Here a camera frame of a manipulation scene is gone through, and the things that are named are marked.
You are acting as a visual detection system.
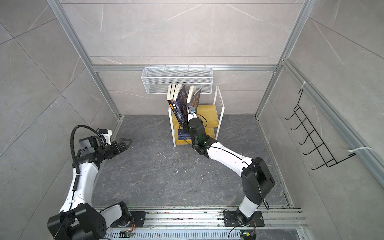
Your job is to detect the purple guiguzi book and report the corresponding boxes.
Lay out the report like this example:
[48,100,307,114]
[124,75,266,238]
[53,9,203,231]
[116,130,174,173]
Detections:
[176,84,187,125]
[187,86,202,112]

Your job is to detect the purple Guiguzi book front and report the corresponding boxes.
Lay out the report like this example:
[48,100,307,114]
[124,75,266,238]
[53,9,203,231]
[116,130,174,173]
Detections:
[176,84,187,125]

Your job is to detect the black wolf book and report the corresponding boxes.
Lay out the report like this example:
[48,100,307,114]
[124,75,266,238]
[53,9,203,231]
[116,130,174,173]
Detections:
[173,84,184,126]

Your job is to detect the navy book Mengxi label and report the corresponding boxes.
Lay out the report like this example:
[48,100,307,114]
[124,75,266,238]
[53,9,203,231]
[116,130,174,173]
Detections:
[178,129,191,141]

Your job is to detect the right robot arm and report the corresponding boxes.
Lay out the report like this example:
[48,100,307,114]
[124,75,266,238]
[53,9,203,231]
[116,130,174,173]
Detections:
[186,107,276,226]

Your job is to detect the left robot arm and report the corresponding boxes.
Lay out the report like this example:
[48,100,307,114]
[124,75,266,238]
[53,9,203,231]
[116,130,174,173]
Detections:
[47,137,132,240]

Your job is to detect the white wooden two-tier shelf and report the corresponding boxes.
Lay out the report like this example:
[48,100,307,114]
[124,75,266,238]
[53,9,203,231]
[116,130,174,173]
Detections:
[168,86,225,147]

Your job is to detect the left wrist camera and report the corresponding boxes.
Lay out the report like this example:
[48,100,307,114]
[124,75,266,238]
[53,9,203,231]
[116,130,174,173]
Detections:
[97,129,113,146]

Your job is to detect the white wire mesh basket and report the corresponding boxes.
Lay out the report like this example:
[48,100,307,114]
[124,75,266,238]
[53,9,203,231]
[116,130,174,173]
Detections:
[141,67,214,95]

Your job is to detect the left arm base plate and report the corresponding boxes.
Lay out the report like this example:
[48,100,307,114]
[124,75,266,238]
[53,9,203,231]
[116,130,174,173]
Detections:
[111,211,146,228]

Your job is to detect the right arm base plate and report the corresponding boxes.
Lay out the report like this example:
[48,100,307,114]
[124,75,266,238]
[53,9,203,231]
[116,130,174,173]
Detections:
[222,210,265,228]

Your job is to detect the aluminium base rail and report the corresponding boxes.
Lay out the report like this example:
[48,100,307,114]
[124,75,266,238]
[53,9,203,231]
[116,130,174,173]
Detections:
[103,206,314,240]

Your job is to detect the black wire hook rack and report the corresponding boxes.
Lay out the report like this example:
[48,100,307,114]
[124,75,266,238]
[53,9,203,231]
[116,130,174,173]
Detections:
[285,89,356,171]

